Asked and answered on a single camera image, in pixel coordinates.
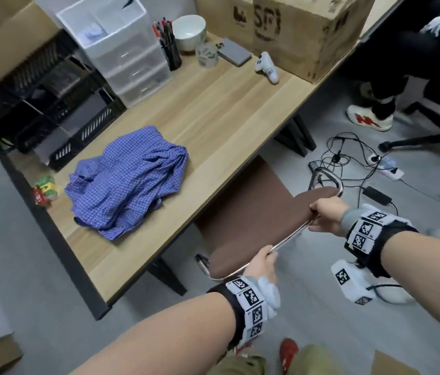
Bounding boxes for person's left hand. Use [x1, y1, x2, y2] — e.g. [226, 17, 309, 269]
[248, 245, 279, 286]

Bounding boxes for person's right hand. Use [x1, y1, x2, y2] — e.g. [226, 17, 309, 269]
[308, 198, 348, 236]

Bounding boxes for brown chair with chrome frame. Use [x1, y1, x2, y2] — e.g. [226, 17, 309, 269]
[193, 155, 345, 281]

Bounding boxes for person's left forearm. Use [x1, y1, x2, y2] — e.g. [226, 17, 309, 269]
[69, 295, 240, 375]

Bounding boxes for person's right forearm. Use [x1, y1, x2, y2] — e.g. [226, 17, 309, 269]
[379, 232, 440, 310]

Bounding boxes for marker-covered left wrist band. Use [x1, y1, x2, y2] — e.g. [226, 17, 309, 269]
[207, 276, 282, 349]

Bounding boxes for marker-covered wrist band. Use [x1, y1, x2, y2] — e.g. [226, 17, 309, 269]
[207, 276, 282, 349]
[340, 204, 419, 278]

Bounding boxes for marker-covered right wrist band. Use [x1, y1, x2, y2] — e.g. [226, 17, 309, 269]
[340, 204, 419, 278]

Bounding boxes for black power adapter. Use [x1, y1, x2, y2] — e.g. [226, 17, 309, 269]
[362, 186, 392, 206]

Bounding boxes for white power strip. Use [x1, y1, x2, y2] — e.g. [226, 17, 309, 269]
[367, 154, 405, 180]

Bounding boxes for person's red shoe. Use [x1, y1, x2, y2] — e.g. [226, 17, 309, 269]
[279, 338, 299, 370]

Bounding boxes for white and red shoe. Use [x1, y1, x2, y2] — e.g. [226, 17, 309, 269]
[346, 105, 394, 132]

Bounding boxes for person's olive trousers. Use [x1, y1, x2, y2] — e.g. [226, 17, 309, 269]
[214, 343, 346, 375]

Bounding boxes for white handheld controller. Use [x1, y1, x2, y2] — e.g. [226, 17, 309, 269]
[254, 52, 280, 83]

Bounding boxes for blue checked shirt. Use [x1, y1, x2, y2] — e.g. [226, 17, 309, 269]
[65, 126, 189, 241]

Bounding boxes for flat cardboard piece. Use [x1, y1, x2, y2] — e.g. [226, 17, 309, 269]
[371, 349, 424, 375]

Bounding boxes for printed cardboard box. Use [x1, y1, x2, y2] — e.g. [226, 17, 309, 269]
[194, 0, 255, 48]
[252, 0, 377, 85]

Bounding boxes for grey phone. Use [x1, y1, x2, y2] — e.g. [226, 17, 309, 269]
[218, 38, 253, 67]

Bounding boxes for black pen holder with pens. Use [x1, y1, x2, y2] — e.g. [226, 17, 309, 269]
[151, 19, 183, 72]

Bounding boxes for white bowl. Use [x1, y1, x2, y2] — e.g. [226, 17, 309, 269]
[171, 15, 207, 52]

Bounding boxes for red and green snack packet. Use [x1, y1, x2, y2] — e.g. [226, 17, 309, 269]
[30, 176, 61, 207]

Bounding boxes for clear plastic drawer unit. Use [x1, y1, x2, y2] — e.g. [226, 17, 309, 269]
[55, 0, 173, 109]

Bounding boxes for black mesh file tray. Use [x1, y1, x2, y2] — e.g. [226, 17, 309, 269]
[0, 29, 127, 172]

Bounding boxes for large plain cardboard box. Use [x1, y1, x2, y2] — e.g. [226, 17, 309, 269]
[0, 0, 65, 107]

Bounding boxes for black floor cables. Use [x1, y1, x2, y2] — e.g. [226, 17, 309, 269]
[307, 132, 440, 215]

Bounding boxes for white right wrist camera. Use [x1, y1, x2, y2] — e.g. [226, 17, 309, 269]
[331, 259, 375, 307]

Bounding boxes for black desk frame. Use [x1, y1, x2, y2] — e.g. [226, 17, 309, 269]
[0, 113, 318, 321]

